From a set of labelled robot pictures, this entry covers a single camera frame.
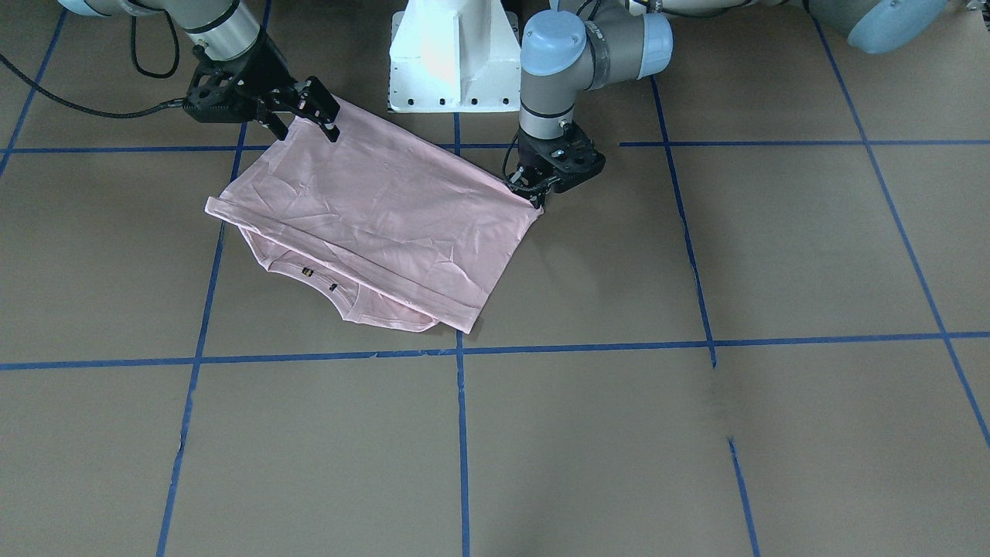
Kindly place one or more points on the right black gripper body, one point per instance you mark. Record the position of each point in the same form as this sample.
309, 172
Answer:
264, 77

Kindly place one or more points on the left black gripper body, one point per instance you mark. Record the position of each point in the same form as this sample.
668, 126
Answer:
528, 172

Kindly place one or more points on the pink Snoopy t-shirt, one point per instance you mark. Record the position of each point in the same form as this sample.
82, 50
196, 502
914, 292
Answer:
393, 230

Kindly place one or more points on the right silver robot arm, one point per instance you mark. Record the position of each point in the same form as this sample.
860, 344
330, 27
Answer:
226, 29

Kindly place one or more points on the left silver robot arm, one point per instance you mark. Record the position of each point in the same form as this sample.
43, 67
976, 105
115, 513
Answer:
576, 46

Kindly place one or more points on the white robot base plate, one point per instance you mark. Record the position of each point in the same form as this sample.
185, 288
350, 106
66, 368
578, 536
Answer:
454, 56

